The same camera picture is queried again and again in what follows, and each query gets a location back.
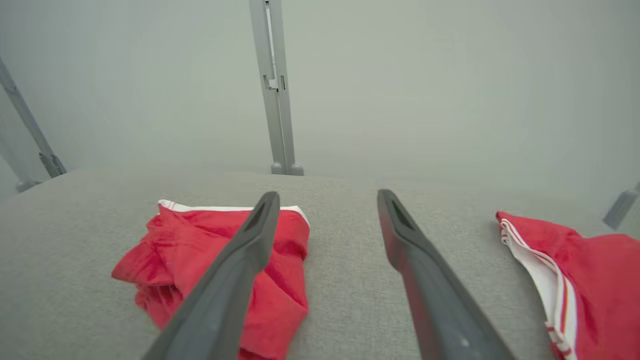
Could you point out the grey side post with bracket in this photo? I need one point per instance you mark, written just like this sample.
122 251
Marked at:
620 210
27 119

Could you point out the grey partition post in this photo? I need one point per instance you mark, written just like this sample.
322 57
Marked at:
272 125
289 140

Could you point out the red basketball jersey number 23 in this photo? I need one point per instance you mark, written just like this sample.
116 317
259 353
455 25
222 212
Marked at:
605 280

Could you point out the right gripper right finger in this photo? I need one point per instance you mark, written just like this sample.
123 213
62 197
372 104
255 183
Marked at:
430 290

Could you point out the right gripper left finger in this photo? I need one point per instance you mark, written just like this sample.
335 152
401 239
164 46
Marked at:
225 290

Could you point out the red shorts with white hem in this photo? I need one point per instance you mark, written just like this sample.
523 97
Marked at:
165 250

